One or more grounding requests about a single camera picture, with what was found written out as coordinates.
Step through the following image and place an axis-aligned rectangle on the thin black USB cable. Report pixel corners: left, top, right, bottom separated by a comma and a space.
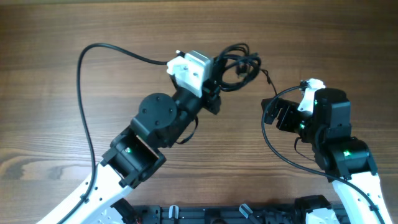
260, 68, 278, 97

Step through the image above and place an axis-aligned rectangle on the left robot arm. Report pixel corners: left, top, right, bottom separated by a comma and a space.
41, 79, 221, 223

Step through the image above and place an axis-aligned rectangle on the left camera cable black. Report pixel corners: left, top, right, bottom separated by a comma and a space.
57, 43, 167, 224

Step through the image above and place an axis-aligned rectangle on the thick black USB cable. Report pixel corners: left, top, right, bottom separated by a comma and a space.
213, 42, 262, 93

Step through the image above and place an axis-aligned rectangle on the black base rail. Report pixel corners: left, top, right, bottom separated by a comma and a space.
124, 203, 343, 224

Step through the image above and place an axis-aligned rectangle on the camera cable black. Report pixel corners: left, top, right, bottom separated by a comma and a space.
57, 43, 167, 224
261, 85, 385, 224

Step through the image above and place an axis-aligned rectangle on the right camera cable black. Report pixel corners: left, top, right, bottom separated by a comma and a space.
261, 85, 385, 224

